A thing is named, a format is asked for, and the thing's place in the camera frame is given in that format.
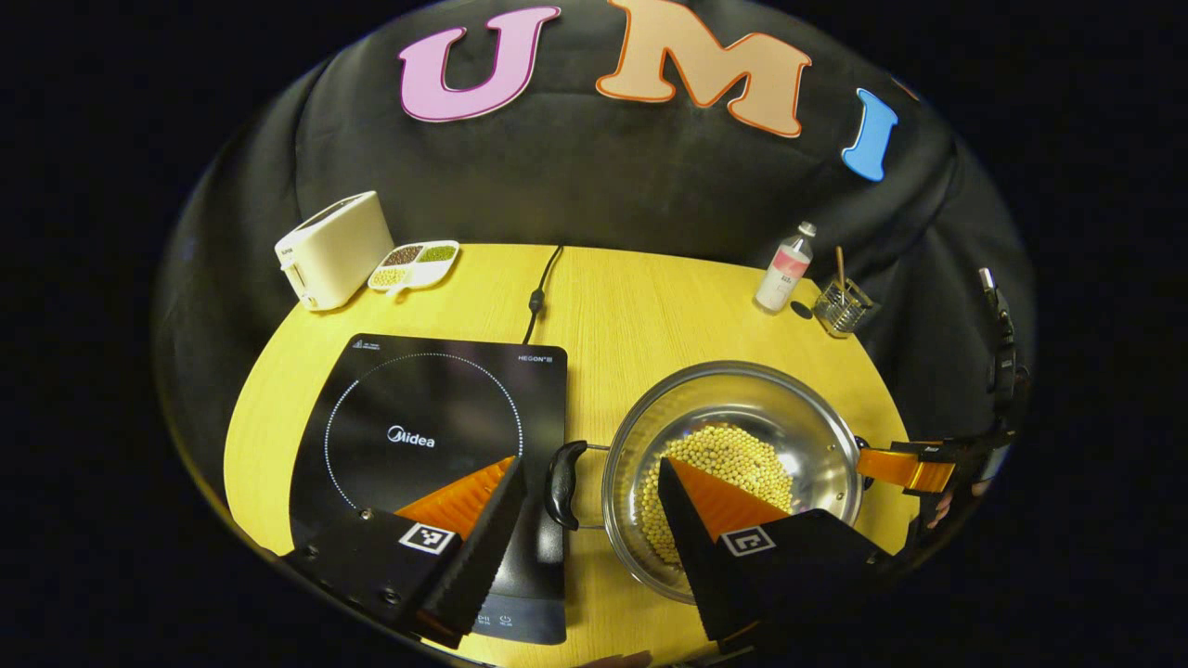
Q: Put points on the stainless steel pot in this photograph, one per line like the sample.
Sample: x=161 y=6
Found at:
x=742 y=394

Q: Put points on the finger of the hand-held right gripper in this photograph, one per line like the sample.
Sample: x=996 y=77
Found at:
x=891 y=467

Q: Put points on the wooden stick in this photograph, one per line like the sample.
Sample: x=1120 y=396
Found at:
x=840 y=264

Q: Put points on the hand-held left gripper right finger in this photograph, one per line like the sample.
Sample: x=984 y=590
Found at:
x=691 y=557

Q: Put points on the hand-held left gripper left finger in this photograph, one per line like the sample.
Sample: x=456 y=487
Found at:
x=478 y=557

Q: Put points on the small black cap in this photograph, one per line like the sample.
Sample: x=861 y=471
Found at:
x=802 y=310

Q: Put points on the pile of yellow soybeans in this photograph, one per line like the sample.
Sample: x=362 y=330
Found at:
x=724 y=455

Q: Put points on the white toaster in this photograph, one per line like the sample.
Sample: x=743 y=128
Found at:
x=339 y=246

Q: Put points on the white divided bean dish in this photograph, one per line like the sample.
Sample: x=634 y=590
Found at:
x=413 y=265

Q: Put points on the clear glass holder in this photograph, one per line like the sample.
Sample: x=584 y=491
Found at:
x=845 y=311

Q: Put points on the black induction cooktop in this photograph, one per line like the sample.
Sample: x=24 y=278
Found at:
x=418 y=399

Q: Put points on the clear bottle with pink label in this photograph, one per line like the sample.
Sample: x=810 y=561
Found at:
x=784 y=274

